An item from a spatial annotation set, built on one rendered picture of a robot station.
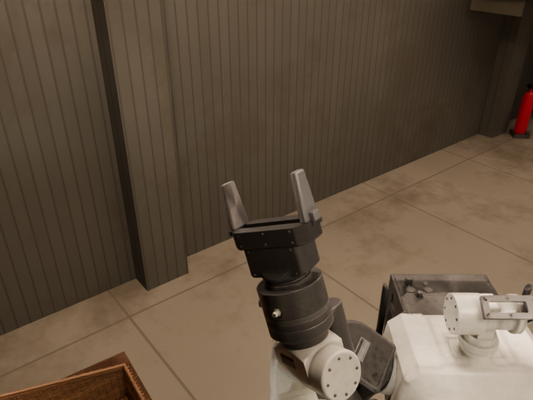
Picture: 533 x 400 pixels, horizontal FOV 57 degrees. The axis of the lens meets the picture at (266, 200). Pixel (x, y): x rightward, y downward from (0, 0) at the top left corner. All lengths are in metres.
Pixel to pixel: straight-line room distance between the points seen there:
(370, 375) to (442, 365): 0.12
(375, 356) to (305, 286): 0.30
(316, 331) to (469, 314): 0.29
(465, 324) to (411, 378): 0.13
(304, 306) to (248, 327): 2.31
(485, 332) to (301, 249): 0.40
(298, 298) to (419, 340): 0.36
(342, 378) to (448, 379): 0.27
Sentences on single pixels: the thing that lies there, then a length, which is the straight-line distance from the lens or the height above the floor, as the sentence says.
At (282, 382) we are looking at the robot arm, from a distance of 0.72.
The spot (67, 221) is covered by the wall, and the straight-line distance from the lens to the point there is 2.98.
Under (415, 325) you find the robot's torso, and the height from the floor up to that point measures 1.40.
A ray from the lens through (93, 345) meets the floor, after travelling 2.98.
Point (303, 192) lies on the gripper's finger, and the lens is 0.58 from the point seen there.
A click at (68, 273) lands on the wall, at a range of 3.14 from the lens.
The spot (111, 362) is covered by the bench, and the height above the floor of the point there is 0.58.
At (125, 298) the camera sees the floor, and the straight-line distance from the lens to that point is 3.23.
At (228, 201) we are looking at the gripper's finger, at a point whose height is 1.71.
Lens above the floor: 2.02
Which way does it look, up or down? 29 degrees down
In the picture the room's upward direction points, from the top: straight up
